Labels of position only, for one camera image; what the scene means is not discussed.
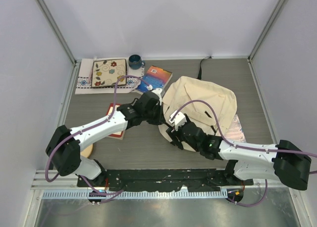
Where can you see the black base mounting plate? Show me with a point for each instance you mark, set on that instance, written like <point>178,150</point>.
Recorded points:
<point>168,180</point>

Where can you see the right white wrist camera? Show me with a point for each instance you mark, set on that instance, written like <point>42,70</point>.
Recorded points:
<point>177,119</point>

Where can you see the floral pastel notebook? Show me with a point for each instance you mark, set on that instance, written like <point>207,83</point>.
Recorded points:
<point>235,131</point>

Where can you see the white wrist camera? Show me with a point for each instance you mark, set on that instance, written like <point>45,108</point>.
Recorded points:
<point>158,91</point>
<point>177,119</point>

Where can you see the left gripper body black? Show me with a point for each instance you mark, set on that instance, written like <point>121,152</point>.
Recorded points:
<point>154,116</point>

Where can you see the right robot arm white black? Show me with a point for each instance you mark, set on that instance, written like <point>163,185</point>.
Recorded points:
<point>283,161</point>

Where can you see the blue sunset paperback book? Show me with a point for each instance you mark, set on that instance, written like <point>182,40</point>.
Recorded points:
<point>154,78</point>

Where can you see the cream canvas backpack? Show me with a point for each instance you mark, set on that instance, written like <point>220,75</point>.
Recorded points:
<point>208,105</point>

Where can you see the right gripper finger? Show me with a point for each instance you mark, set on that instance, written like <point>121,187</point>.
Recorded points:
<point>173,138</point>
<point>177,141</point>

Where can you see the slotted grey cable duct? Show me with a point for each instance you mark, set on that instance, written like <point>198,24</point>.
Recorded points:
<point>182,194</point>

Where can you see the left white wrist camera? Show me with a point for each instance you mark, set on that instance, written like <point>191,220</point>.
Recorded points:
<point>158,91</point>

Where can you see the white patterned placemat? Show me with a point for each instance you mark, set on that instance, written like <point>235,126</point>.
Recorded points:
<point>84,80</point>

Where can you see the floral square ceramic plate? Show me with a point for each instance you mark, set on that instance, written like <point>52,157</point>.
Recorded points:
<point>106,72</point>

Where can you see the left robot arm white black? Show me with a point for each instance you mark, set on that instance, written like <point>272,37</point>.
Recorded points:
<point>66,144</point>

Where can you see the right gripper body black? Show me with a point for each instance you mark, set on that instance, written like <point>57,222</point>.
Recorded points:
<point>197,148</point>

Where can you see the dark blue ceramic mug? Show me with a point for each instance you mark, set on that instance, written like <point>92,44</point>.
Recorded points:
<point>135,62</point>

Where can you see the round wooden bird coaster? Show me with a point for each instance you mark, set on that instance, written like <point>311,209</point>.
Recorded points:
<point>87,151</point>

